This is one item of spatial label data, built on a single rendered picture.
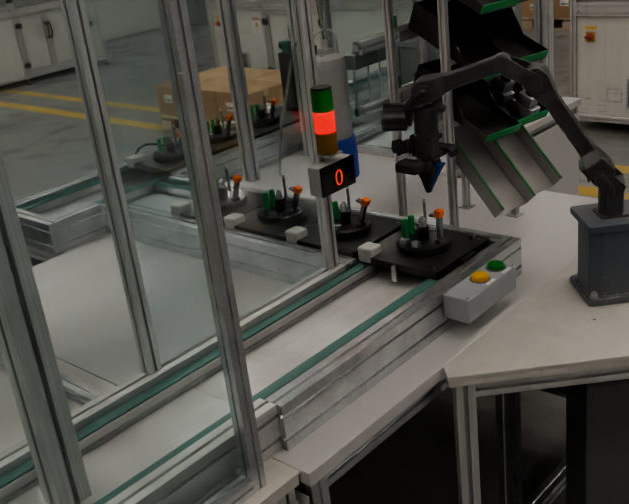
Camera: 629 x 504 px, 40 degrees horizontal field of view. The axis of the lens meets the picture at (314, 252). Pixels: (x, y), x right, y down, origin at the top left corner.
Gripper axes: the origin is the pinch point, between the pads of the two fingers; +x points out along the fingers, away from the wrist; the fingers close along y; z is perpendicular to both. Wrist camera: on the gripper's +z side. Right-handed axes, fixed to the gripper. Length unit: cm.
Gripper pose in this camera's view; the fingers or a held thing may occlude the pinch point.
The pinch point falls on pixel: (428, 178)
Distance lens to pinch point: 211.8
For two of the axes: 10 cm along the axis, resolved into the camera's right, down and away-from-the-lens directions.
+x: 0.9, 9.2, 3.9
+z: -7.4, -2.0, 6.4
